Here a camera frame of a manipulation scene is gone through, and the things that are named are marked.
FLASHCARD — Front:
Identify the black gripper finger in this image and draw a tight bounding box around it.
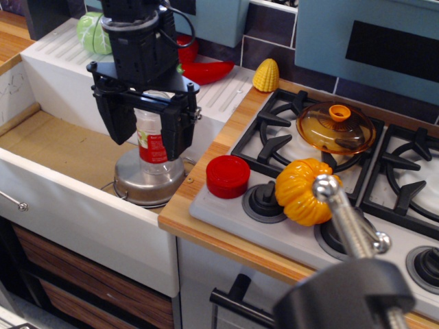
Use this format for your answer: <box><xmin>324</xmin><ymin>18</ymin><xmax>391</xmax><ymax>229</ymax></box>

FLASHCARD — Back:
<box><xmin>93</xmin><ymin>86</ymin><xmax>137</xmax><ymax>145</ymax></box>
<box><xmin>161</xmin><ymin>93</ymin><xmax>202</xmax><ymax>161</ymax></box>

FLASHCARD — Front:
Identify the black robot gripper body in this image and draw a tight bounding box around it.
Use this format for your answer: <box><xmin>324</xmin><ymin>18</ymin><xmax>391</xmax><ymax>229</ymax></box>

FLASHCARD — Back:
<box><xmin>87</xmin><ymin>10</ymin><xmax>199</xmax><ymax>116</ymax></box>

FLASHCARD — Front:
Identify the clear plastic bottle red label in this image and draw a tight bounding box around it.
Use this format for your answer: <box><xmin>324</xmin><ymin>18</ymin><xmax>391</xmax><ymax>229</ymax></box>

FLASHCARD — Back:
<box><xmin>134</xmin><ymin>108</ymin><xmax>171</xmax><ymax>175</ymax></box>

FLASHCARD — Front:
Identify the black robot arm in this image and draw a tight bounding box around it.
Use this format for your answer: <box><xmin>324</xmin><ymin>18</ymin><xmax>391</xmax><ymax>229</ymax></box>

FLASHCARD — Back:
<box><xmin>86</xmin><ymin>1</ymin><xmax>201</xmax><ymax>160</ymax></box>

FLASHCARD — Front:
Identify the red plastic cap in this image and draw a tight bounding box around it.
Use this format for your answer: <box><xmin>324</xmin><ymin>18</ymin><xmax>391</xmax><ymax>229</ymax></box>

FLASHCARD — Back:
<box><xmin>206</xmin><ymin>155</ymin><xmax>250</xmax><ymax>199</ymax></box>

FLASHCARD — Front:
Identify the red toy bell pepper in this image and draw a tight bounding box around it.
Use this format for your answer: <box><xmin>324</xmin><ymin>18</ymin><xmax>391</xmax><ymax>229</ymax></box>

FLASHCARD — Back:
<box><xmin>177</xmin><ymin>34</ymin><xmax>199</xmax><ymax>64</ymax></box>

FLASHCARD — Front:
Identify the red toy chili pepper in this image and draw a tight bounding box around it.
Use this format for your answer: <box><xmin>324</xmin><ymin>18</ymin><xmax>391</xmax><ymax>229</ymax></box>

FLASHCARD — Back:
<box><xmin>178</xmin><ymin>61</ymin><xmax>235</xmax><ymax>85</ymax></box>

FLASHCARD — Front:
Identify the green toy cabbage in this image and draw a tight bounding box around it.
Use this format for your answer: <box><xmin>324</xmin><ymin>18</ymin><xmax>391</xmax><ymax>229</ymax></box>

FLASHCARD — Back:
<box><xmin>76</xmin><ymin>12</ymin><xmax>112</xmax><ymax>55</ymax></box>

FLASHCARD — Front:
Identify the upturned steel pot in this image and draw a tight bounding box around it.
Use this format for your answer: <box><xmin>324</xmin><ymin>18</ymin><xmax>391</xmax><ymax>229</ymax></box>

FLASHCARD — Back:
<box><xmin>102</xmin><ymin>149</ymin><xmax>195</xmax><ymax>208</ymax></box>

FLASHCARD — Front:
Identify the black left burner grate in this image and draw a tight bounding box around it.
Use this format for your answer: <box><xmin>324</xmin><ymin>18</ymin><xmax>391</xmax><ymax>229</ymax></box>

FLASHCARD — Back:
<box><xmin>231</xmin><ymin>89</ymin><xmax>384</xmax><ymax>205</ymax></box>

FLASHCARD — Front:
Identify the black burner grate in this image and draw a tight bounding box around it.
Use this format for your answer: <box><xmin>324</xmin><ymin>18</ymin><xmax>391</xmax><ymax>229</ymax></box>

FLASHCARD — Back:
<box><xmin>361</xmin><ymin>125</ymin><xmax>438</xmax><ymax>240</ymax></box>
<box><xmin>231</xmin><ymin>89</ymin><xmax>384</xmax><ymax>205</ymax></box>

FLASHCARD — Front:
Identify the white toy sink basin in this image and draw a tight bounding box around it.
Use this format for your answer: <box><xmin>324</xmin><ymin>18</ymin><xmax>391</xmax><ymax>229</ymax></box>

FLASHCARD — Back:
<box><xmin>0</xmin><ymin>17</ymin><xmax>254</xmax><ymax>298</ymax></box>

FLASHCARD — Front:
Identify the yellow toy corn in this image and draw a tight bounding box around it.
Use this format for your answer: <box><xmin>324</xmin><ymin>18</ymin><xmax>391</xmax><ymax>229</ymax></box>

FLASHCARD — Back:
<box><xmin>252</xmin><ymin>58</ymin><xmax>280</xmax><ymax>93</ymax></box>

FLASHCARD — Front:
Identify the black left stove knob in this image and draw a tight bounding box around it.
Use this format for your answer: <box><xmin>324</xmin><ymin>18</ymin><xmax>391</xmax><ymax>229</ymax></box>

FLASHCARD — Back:
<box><xmin>242</xmin><ymin>181</ymin><xmax>287</xmax><ymax>224</ymax></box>

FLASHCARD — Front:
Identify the black stove knob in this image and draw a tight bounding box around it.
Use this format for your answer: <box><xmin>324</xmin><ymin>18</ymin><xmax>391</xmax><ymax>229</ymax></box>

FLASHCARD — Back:
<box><xmin>313</xmin><ymin>207</ymin><xmax>378</xmax><ymax>262</ymax></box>
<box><xmin>405</xmin><ymin>246</ymin><xmax>438</xmax><ymax>295</ymax></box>
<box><xmin>242</xmin><ymin>181</ymin><xmax>287</xmax><ymax>224</ymax></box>

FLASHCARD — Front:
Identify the yellow toy pumpkin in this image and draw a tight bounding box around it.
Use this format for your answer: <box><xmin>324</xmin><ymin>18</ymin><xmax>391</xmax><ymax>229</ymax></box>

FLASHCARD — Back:
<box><xmin>275</xmin><ymin>158</ymin><xmax>333</xmax><ymax>227</ymax></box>

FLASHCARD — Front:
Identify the amber glass pot lid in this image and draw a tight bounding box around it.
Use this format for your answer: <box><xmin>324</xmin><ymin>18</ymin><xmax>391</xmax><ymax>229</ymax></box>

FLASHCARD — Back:
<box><xmin>296</xmin><ymin>102</ymin><xmax>377</xmax><ymax>155</ymax></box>

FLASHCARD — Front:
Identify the wooden drawer front upper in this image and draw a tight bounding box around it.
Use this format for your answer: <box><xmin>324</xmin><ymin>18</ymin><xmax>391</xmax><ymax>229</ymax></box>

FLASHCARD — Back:
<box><xmin>12</xmin><ymin>224</ymin><xmax>174</xmax><ymax>328</ymax></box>

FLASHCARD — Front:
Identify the wooden drawer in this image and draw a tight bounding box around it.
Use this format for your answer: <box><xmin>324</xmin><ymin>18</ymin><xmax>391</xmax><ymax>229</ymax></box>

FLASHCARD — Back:
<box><xmin>12</xmin><ymin>224</ymin><xmax>174</xmax><ymax>328</ymax></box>
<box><xmin>40</xmin><ymin>280</ymin><xmax>118</xmax><ymax>328</ymax></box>

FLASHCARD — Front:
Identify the black middle stove knob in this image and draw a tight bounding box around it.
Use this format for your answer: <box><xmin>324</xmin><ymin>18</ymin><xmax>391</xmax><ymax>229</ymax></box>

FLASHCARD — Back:
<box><xmin>313</xmin><ymin>207</ymin><xmax>378</xmax><ymax>262</ymax></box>

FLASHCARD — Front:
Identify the wooden drawer front lower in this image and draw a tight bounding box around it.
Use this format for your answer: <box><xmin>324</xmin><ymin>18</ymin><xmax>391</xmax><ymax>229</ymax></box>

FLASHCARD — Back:
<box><xmin>40</xmin><ymin>280</ymin><xmax>118</xmax><ymax>328</ymax></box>

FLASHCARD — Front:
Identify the black right burner grate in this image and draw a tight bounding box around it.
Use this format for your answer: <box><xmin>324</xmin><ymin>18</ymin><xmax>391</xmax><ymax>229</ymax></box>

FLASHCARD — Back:
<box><xmin>361</xmin><ymin>125</ymin><xmax>438</xmax><ymax>240</ymax></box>

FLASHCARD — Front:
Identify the metal clamp with black base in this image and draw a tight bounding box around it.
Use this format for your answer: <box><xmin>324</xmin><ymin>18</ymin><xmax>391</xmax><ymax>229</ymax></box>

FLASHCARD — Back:
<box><xmin>273</xmin><ymin>175</ymin><xmax>415</xmax><ymax>328</ymax></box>

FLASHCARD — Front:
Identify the black right stove knob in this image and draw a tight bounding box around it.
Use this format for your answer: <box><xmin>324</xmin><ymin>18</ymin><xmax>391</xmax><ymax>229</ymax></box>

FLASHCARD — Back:
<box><xmin>405</xmin><ymin>246</ymin><xmax>438</xmax><ymax>295</ymax></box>

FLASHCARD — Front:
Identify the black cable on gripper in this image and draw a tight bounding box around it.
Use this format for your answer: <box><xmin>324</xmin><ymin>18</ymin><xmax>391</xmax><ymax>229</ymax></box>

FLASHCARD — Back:
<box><xmin>156</xmin><ymin>0</ymin><xmax>197</xmax><ymax>49</ymax></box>

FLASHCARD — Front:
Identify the silver sink rail knob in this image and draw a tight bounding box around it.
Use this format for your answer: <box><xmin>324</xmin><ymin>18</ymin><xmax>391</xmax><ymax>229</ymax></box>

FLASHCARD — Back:
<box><xmin>0</xmin><ymin>191</ymin><xmax>29</xmax><ymax>212</ymax></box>

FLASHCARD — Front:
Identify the black oven door handle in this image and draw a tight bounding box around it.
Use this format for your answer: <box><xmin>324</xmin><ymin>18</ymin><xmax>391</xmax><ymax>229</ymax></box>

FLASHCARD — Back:
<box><xmin>209</xmin><ymin>273</ymin><xmax>274</xmax><ymax>328</ymax></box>

